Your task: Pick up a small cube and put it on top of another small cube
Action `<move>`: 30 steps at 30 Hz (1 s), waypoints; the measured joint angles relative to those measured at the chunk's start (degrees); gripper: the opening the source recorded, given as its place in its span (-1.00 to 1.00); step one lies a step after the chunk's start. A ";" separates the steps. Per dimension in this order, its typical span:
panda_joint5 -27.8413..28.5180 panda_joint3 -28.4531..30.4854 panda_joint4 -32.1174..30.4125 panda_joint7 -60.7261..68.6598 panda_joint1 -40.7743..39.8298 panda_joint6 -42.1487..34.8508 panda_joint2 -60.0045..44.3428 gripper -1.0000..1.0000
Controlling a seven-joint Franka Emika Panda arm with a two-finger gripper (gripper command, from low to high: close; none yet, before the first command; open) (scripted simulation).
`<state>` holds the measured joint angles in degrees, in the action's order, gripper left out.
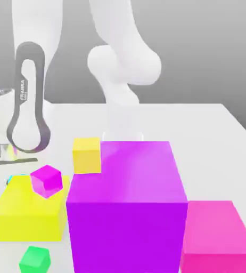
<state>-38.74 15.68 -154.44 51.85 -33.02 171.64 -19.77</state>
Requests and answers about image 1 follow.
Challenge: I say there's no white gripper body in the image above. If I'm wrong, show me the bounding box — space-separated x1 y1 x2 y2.
0 157 39 171

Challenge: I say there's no small cyan cube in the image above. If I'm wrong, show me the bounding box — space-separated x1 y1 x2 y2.
6 173 30 187

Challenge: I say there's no small magenta cube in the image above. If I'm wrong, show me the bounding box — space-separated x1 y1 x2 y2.
29 164 64 199

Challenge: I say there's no small orange cube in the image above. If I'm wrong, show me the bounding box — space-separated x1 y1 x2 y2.
72 136 102 175

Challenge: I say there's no small green cube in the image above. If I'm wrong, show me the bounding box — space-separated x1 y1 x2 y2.
18 245 52 273

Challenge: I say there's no large yellow box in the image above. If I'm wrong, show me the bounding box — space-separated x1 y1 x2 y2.
0 174 71 243

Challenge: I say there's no large purple box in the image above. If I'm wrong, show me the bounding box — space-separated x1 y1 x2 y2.
65 140 189 273

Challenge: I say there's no large pink box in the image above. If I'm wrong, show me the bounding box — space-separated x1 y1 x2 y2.
179 200 246 273

